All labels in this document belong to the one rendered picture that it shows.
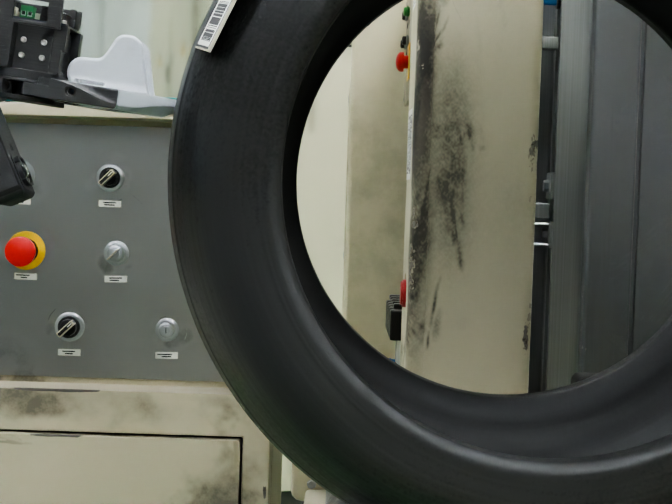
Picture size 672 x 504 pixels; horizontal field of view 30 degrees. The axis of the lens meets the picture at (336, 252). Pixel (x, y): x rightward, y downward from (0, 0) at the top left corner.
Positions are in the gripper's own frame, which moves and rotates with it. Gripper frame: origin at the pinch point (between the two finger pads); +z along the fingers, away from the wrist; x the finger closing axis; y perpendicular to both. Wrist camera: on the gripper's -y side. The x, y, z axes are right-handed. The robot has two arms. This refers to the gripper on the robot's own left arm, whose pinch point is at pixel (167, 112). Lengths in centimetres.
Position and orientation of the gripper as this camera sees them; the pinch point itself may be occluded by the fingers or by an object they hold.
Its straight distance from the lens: 101.8
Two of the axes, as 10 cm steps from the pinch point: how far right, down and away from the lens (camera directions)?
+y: 1.5, -9.9, -0.5
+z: 9.9, 1.5, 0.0
